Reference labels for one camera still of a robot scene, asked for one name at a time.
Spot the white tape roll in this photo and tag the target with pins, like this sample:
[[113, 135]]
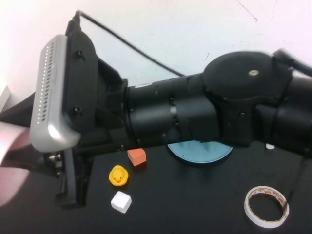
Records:
[[248, 212]]

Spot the orange foam cube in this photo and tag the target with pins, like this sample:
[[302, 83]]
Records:
[[137, 157]]

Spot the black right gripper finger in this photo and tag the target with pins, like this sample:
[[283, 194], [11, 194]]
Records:
[[22, 112], [29, 158]]

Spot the blue cup stand with pegs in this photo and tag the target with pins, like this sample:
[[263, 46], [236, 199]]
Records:
[[200, 153]]

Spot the white foam cube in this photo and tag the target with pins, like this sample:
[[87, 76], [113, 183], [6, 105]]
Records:
[[121, 201]]

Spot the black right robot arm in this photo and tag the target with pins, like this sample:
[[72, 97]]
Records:
[[195, 109]]

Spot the white green glue stick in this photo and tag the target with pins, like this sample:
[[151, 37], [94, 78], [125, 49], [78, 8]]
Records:
[[269, 146]]

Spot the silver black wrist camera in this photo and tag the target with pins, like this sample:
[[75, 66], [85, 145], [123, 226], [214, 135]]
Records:
[[48, 97]]

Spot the yellow rubber duck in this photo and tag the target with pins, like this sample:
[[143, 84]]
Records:
[[118, 176]]

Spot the pink plastic cup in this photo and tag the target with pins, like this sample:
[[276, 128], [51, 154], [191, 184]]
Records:
[[7, 185]]

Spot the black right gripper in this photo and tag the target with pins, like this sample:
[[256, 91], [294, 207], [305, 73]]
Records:
[[112, 107]]

